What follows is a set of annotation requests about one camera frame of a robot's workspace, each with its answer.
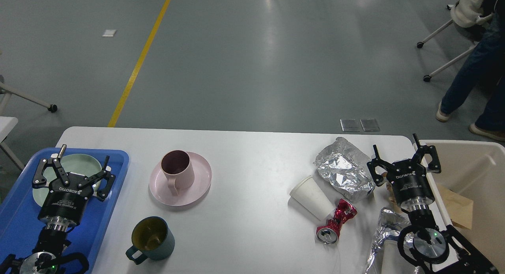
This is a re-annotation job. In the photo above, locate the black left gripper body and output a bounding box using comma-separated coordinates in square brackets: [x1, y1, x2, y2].
[38, 173, 96, 227]

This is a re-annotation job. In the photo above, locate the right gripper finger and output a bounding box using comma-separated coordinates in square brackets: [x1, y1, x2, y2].
[412, 133, 442, 174]
[367, 145, 392, 187]

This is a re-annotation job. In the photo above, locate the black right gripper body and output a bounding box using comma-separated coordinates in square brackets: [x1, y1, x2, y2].
[386, 159, 435, 208]

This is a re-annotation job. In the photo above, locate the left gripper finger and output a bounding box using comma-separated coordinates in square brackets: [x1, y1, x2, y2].
[77, 155, 116, 202]
[32, 145, 70, 188]

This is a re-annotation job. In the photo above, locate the pink plate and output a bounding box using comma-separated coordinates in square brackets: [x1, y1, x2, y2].
[149, 151, 212, 207]

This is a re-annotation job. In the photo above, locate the dark green mug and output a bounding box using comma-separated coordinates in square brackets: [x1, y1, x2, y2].
[125, 216, 175, 265]

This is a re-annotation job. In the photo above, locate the pink mug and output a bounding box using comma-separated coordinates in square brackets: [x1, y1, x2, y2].
[160, 150, 195, 196]

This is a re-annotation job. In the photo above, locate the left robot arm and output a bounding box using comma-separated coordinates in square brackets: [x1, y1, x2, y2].
[1, 145, 116, 274]

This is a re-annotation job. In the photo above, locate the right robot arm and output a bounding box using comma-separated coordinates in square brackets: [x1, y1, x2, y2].
[367, 134, 499, 274]

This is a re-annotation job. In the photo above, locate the crumpled foil large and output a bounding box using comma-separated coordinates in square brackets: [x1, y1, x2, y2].
[313, 137, 375, 202]

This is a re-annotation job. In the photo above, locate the green plate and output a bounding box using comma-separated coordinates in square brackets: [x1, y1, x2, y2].
[32, 154, 102, 207]

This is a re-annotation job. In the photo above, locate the beige plastic bin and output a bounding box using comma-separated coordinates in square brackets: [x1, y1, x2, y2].
[421, 140, 505, 274]

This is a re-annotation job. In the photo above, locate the crumpled foil small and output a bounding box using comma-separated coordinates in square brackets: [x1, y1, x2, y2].
[364, 207, 424, 274]

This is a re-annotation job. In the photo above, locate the blue plastic tray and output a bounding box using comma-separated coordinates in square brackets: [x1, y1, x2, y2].
[0, 147, 129, 273]

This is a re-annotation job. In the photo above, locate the brown paper bag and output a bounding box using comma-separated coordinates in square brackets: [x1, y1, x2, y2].
[436, 183, 474, 230]

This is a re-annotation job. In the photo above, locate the floor outlet plate right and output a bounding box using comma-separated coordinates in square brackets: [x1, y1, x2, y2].
[359, 118, 381, 132]

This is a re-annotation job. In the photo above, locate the floor outlet plate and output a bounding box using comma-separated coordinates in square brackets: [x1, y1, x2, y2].
[359, 118, 381, 132]
[340, 118, 361, 132]

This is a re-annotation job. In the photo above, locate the floor outlet plate left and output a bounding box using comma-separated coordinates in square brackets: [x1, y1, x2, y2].
[340, 118, 361, 132]

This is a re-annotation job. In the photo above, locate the white side table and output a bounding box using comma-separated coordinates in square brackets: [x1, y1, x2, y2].
[0, 116, 25, 171]

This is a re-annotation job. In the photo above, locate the crushed red can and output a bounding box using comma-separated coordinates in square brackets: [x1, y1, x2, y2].
[316, 199, 358, 244]

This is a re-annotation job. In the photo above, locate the person in jeans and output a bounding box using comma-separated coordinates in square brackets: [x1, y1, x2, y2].
[435, 0, 505, 142]

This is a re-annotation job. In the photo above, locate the office chair right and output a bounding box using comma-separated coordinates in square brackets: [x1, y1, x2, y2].
[417, 0, 496, 82]

